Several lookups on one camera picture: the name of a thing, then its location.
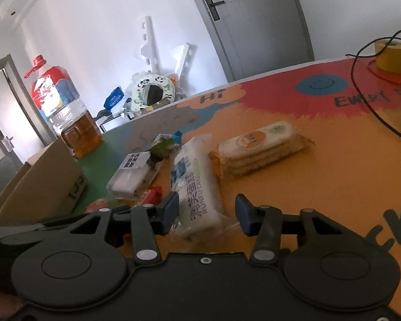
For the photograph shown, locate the small red orange snack packet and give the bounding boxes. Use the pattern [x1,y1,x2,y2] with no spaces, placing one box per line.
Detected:
[132,186,163,208]

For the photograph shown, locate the white Runfu cake package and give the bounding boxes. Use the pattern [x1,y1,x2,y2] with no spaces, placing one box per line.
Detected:
[170,134,236,242]

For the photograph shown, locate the white snack pack black label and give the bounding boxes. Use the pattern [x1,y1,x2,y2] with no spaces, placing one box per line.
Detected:
[106,151,163,201]

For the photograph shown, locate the orange label rice cracker pack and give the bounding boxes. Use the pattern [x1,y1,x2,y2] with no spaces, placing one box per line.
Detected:
[210,121,314,178]

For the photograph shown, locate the green candy wrapper snack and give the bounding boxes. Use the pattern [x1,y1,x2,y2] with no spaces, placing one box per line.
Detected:
[148,131,182,159]

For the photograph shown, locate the brown cardboard box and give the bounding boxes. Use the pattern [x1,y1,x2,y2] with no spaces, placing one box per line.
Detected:
[0,139,87,226]

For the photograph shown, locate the panda print round cushion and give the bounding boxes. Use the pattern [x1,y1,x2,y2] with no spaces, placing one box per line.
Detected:
[129,72,176,112]

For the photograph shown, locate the blue plastic bag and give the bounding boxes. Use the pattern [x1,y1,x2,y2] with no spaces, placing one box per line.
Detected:
[103,86,124,112]

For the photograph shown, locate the large iced tea bottle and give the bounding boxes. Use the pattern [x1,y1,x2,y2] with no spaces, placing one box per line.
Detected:
[24,54,103,159]

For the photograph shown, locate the white foam packing piece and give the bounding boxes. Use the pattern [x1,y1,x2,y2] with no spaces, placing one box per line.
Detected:
[135,16,192,85]

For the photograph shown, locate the grey door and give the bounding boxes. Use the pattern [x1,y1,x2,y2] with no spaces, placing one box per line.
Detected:
[194,0,314,82]

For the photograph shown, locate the yellow tape roll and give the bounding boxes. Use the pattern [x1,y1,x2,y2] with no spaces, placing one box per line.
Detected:
[375,40,401,74]

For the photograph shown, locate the black cable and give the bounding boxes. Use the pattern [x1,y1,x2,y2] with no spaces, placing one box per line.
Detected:
[345,27,401,147]

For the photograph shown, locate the black door handle lock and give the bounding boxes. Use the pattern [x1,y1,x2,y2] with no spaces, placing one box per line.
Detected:
[205,0,225,22]

